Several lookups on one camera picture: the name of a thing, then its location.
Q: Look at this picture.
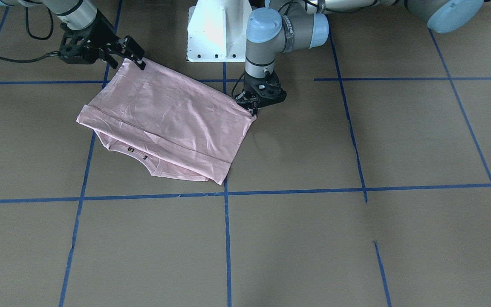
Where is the white metal mount base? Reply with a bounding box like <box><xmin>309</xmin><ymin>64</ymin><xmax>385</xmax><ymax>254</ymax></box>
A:
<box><xmin>186</xmin><ymin>0</ymin><xmax>253</xmax><ymax>63</ymax></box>

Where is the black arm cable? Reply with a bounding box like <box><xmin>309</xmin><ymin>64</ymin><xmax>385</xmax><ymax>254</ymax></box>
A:
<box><xmin>231</xmin><ymin>70</ymin><xmax>248</xmax><ymax>101</ymax></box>
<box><xmin>0</xmin><ymin>6</ymin><xmax>63</xmax><ymax>64</ymax></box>

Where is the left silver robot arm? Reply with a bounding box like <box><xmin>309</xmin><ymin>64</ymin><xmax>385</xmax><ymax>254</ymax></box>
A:
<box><xmin>234</xmin><ymin>0</ymin><xmax>483</xmax><ymax>116</ymax></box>

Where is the pink Snoopy t-shirt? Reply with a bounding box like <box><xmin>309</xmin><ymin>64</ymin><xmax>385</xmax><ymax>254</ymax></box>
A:
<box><xmin>76</xmin><ymin>59</ymin><xmax>256</xmax><ymax>185</ymax></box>

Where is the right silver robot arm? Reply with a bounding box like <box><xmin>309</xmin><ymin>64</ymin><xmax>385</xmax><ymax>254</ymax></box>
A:
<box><xmin>0</xmin><ymin>0</ymin><xmax>146</xmax><ymax>70</ymax></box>

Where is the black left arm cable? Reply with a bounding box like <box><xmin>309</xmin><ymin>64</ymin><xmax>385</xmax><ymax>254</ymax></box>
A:
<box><xmin>231</xmin><ymin>70</ymin><xmax>248</xmax><ymax>101</ymax></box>

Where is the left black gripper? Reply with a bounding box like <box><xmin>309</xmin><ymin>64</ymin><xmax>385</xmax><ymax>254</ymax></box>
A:
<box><xmin>234</xmin><ymin>71</ymin><xmax>287</xmax><ymax>117</ymax></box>

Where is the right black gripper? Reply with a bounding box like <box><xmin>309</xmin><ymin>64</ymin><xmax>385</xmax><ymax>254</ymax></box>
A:
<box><xmin>58</xmin><ymin>15</ymin><xmax>146</xmax><ymax>70</ymax></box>

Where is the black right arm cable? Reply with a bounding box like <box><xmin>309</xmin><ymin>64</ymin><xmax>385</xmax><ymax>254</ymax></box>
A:
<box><xmin>0</xmin><ymin>6</ymin><xmax>63</xmax><ymax>64</ymax></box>

